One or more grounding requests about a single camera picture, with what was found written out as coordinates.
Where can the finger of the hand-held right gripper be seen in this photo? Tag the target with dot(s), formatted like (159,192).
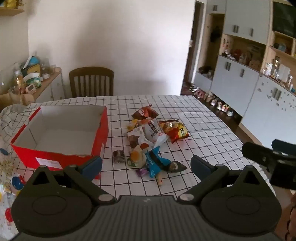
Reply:
(256,151)
(285,147)

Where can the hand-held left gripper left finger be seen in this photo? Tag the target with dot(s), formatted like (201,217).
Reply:
(92,165)

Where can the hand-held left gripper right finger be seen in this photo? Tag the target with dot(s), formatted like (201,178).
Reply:
(198,166)

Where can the black triangular snack packet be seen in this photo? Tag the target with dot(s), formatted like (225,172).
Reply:
(176,167)

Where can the small brown cake packet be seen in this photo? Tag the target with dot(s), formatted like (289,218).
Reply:
(118,157)

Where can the red cardboard box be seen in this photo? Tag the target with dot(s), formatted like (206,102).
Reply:
(103,132)

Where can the pink sausage stick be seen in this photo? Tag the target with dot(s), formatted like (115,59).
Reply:
(160,180)

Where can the red and yellow chips packet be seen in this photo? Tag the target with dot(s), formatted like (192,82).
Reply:
(174,131)

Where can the packet with egg picture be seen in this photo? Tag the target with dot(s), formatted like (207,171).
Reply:
(136,158)

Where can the blue snack packet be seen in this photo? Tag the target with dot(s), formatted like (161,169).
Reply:
(153,165)

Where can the purple candy packet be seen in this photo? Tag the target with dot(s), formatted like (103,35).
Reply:
(141,172)

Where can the white packet with cake picture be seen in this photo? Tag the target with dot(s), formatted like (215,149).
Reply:
(136,136)

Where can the white packet with black print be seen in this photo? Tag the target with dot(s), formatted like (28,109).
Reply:
(155,134)

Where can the small yellow snack packet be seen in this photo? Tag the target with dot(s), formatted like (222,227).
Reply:
(133,124)

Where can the brown snack packet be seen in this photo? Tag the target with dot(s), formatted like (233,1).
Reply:
(143,113)

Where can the checked tablecloth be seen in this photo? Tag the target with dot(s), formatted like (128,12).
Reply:
(208,129)

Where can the row of shoes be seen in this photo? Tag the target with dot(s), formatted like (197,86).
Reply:
(215,102)

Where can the wooden sideboard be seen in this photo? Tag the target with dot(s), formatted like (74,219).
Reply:
(52,90)

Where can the wooden chair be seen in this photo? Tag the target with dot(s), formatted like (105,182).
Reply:
(91,70)

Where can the white and pink timer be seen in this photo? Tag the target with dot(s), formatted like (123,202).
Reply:
(30,89)

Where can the colourful printed bag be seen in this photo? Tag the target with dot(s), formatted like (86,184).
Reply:
(7,220)

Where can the green and white tissue pack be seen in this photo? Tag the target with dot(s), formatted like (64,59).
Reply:
(34,81)

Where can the clear glass jar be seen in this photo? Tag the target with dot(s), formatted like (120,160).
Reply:
(15,96)

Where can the clear plastic bottle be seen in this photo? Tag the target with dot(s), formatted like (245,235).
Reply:
(19,80)

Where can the yellow and blue container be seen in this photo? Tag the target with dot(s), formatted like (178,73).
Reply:
(33,67)

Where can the dark green board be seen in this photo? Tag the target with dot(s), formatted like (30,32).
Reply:
(284,18)

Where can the dark wooden door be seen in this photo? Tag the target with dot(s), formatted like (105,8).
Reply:
(196,34)

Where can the grey wall cabinet unit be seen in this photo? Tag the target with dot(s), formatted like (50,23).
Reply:
(233,76)

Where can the wooden wall shelf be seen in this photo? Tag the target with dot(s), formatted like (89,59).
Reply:
(10,11)

